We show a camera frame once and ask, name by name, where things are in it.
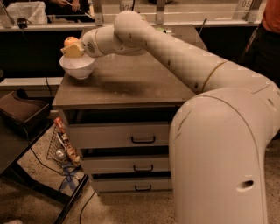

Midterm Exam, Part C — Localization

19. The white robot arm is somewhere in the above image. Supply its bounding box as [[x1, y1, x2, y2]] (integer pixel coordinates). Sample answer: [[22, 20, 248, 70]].
[[61, 10, 280, 224]]

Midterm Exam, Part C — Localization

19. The green chip bag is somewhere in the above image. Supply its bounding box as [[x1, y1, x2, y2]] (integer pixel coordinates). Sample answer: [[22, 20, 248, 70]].
[[155, 27, 165, 32]]

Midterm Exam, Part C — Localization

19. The grey drawer cabinet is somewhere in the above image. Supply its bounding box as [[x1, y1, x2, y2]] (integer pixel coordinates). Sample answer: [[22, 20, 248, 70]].
[[52, 24, 208, 196]]

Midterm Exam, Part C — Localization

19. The orange fruit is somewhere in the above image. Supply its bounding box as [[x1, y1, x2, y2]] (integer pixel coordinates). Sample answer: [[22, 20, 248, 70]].
[[64, 37, 79, 47]]

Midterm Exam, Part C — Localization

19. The black floor cable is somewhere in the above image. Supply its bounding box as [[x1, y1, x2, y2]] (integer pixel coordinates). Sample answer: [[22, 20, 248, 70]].
[[24, 128, 97, 224]]

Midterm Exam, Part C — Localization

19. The person in black shorts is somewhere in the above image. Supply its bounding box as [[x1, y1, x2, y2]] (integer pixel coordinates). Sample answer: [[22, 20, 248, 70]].
[[238, 0, 280, 87]]

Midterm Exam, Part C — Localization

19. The grey drawer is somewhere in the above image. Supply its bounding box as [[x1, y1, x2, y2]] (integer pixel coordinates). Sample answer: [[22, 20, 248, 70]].
[[65, 122, 169, 149], [91, 178, 172, 193], [80, 155, 170, 174]]

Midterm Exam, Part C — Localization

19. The wire basket with snacks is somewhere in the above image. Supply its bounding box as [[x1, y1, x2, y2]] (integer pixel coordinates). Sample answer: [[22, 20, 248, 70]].
[[46, 117, 80, 168]]

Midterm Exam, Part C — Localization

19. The black side table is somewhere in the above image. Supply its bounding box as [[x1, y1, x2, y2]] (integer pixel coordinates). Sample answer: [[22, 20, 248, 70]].
[[0, 119, 88, 224]]

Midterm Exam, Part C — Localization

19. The white bowl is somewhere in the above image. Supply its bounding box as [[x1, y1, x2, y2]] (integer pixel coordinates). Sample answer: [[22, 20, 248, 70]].
[[59, 55, 95, 80]]

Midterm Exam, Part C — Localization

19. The middle grey drawer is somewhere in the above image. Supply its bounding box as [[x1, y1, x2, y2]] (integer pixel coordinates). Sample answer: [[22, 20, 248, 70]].
[[80, 155, 170, 174]]

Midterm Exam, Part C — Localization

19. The top grey drawer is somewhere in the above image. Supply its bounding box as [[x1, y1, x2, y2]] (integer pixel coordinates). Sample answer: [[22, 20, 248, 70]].
[[65, 122, 169, 149]]

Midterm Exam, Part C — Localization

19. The bottom grey drawer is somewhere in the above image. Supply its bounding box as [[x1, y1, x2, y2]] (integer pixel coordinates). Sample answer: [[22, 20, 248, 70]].
[[91, 178, 172, 193]]

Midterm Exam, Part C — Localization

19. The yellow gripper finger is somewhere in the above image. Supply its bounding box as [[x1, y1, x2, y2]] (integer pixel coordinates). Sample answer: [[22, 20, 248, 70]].
[[60, 42, 85, 59]]

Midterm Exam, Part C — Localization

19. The brown bag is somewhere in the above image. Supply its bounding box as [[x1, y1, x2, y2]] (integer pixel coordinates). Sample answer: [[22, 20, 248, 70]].
[[0, 88, 50, 134]]

